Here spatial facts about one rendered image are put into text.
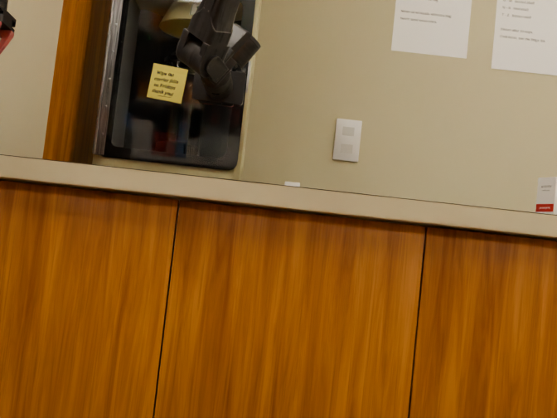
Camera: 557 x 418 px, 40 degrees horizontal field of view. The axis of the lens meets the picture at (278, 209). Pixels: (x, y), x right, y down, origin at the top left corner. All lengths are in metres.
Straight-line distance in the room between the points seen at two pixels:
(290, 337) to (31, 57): 1.20
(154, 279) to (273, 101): 0.87
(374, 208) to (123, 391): 0.55
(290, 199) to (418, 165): 0.83
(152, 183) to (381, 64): 0.98
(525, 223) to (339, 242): 0.33
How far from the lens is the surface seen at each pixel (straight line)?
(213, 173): 1.68
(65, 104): 1.67
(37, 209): 1.46
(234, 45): 1.45
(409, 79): 2.19
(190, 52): 1.41
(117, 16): 1.77
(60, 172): 1.42
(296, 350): 1.40
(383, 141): 2.15
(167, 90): 1.71
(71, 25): 1.70
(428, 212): 1.40
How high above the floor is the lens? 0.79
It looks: 4 degrees up
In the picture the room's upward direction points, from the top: 6 degrees clockwise
